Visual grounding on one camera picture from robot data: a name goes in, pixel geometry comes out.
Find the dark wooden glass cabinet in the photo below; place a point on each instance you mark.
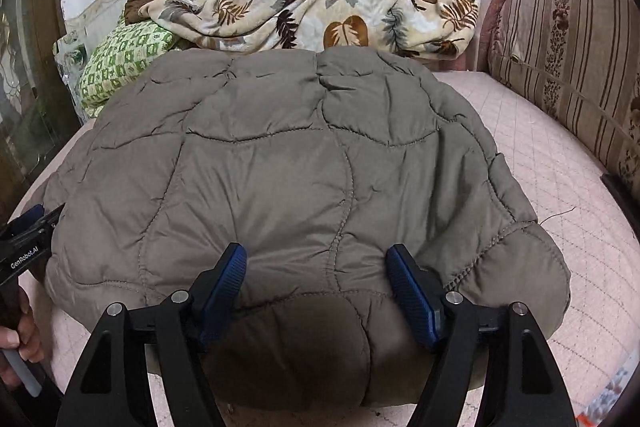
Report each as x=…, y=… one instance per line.
x=37, y=112

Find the floral patterned plastic sheet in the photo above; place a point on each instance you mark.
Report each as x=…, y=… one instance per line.
x=71, y=57

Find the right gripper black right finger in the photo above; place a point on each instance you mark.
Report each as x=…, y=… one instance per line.
x=523, y=384

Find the striped floral sofa cushion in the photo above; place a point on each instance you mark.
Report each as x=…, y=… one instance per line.
x=578, y=61

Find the grey-brown quilted puffer jacket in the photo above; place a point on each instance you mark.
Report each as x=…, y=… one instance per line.
x=316, y=163

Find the person's left hand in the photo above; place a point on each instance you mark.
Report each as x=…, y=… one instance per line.
x=25, y=339

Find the green checkered pillow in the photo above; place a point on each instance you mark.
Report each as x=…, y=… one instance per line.
x=119, y=60

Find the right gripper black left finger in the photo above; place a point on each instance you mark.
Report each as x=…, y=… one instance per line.
x=110, y=384

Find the brown cloth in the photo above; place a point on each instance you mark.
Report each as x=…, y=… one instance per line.
x=132, y=14

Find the beige leaf-print fleece blanket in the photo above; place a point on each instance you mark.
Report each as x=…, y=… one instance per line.
x=427, y=29

